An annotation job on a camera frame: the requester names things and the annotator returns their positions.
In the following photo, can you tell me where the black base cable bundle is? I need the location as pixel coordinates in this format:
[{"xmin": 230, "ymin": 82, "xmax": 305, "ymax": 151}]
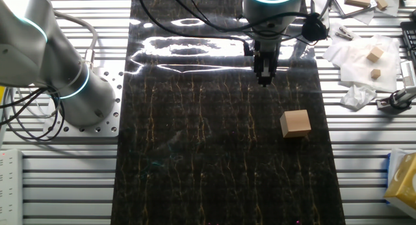
[{"xmin": 0, "ymin": 85, "xmax": 66, "ymax": 142}]

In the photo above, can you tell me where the yellow tissue box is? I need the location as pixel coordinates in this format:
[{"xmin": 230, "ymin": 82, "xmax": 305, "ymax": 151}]
[{"xmin": 383, "ymin": 152, "xmax": 416, "ymax": 210}]

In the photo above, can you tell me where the white paper with drawing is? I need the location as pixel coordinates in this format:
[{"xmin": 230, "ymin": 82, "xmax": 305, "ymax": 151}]
[{"xmin": 378, "ymin": 0, "xmax": 400, "ymax": 18}]

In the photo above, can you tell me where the thick grey base cable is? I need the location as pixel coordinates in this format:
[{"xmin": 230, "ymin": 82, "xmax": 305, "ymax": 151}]
[{"xmin": 53, "ymin": 10, "xmax": 99, "ymax": 72}]

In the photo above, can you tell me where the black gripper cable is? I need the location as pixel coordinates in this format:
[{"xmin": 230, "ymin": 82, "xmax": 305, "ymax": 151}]
[{"xmin": 135, "ymin": 0, "xmax": 328, "ymax": 57}]

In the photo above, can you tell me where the white tissue sheet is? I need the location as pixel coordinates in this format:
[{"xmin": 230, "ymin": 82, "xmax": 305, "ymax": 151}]
[{"xmin": 388, "ymin": 148, "xmax": 409, "ymax": 187}]

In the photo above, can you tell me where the large wooden cube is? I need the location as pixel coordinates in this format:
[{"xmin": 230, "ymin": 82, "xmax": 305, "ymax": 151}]
[{"xmin": 279, "ymin": 109, "xmax": 312, "ymax": 139}]

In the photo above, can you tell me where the black marble pattern mat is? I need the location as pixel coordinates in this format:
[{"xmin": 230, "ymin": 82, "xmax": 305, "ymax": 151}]
[{"xmin": 110, "ymin": 0, "xmax": 346, "ymax": 225}]

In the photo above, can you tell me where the grey metal stand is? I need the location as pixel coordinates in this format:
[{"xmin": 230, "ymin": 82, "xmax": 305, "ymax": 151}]
[{"xmin": 376, "ymin": 86, "xmax": 416, "ymax": 114}]

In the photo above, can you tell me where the long wooden block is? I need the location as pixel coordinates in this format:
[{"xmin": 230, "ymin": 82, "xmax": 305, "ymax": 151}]
[{"xmin": 369, "ymin": 0, "xmax": 389, "ymax": 10}]

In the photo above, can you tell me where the black keyboard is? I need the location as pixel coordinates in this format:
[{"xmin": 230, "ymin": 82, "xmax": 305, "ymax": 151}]
[{"xmin": 400, "ymin": 20, "xmax": 416, "ymax": 62}]

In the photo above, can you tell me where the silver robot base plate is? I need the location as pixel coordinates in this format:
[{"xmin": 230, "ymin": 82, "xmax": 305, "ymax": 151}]
[{"xmin": 42, "ymin": 67, "xmax": 124, "ymax": 138}]

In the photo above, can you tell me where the silver ribbed device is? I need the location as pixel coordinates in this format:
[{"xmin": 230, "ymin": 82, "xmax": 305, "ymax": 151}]
[{"xmin": 399, "ymin": 60, "xmax": 416, "ymax": 88}]

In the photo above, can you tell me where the small wooden cube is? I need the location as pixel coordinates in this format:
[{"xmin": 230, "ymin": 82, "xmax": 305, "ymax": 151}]
[{"xmin": 366, "ymin": 46, "xmax": 385, "ymax": 64}]

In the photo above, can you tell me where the rectangular wooden block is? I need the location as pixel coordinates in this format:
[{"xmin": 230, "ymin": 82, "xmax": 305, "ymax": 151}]
[{"xmin": 343, "ymin": 0, "xmax": 372, "ymax": 8}]

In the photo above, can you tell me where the crumpled white tissue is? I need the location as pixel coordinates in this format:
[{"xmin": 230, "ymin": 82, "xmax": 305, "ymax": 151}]
[{"xmin": 339, "ymin": 83, "xmax": 378, "ymax": 111}]

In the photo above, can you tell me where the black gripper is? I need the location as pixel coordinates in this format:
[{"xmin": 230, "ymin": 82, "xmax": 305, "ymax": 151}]
[{"xmin": 253, "ymin": 42, "xmax": 280, "ymax": 88}]

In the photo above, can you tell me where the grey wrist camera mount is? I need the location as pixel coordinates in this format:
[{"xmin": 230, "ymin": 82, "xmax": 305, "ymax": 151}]
[{"xmin": 304, "ymin": 0, "xmax": 333, "ymax": 21}]

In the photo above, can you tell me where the white power strip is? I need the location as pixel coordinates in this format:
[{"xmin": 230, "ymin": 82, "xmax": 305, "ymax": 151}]
[{"xmin": 0, "ymin": 149, "xmax": 23, "ymax": 225}]

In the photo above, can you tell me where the wooden blocks top right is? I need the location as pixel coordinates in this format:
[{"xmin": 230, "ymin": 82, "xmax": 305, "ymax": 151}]
[{"xmin": 331, "ymin": 0, "xmax": 378, "ymax": 18}]

